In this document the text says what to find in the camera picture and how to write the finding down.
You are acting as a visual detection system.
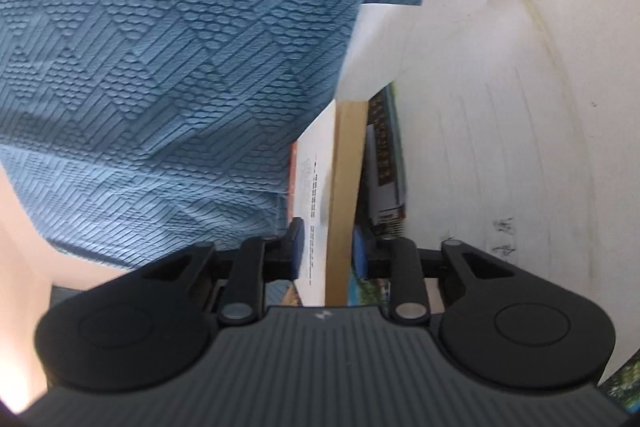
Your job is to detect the landscape photo brochure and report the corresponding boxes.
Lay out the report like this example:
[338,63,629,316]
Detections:
[282,86,406,306]

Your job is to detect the blue textured sofa cover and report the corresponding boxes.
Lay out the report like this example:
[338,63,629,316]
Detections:
[1,0,420,268]

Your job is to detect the white envelope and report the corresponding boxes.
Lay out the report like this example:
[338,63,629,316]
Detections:
[337,0,639,372]

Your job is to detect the orange and white book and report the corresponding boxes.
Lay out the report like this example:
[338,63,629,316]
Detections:
[288,100,369,307]

